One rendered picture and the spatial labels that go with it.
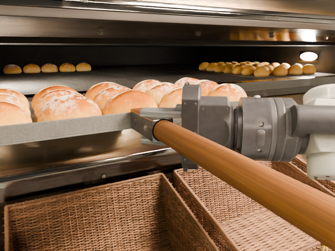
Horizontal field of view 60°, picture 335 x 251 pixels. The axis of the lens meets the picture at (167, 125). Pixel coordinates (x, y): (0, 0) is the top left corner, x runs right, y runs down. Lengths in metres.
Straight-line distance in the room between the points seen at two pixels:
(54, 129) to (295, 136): 0.33
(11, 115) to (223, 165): 0.31
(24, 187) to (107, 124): 0.64
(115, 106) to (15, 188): 0.65
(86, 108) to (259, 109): 0.26
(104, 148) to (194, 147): 0.76
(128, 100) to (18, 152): 0.60
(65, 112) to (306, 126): 0.33
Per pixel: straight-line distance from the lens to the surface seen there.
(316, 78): 1.68
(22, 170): 1.02
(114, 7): 0.88
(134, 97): 0.50
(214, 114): 0.39
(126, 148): 1.07
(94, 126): 0.46
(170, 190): 1.10
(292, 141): 0.39
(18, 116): 0.47
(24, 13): 0.83
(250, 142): 0.38
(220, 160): 0.27
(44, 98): 0.55
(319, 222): 0.21
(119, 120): 0.47
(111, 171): 1.10
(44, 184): 1.07
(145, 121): 0.41
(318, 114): 0.37
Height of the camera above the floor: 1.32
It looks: 15 degrees down
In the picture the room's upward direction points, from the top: straight up
